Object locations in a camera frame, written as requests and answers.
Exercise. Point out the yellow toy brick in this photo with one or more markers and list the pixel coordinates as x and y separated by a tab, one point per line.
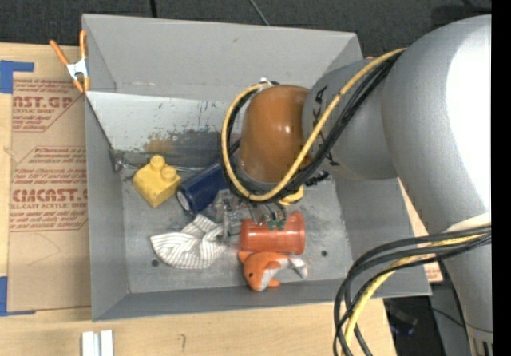
153	184

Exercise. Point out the grey metal bin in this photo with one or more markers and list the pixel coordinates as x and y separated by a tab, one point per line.
223	67

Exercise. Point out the orange plastic spool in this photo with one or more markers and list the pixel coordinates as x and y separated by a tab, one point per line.
275	238

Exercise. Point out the orange toy fox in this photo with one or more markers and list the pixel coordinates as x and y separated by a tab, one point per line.
259	270

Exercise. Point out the white striped cloth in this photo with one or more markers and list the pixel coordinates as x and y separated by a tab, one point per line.
187	248

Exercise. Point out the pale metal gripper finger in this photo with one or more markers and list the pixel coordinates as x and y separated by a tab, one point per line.
230	231
226	206

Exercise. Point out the dark blue cylinder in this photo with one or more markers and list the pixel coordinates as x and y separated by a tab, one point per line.
201	187

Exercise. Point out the brown cardboard board, red print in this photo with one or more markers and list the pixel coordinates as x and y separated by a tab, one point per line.
48	187

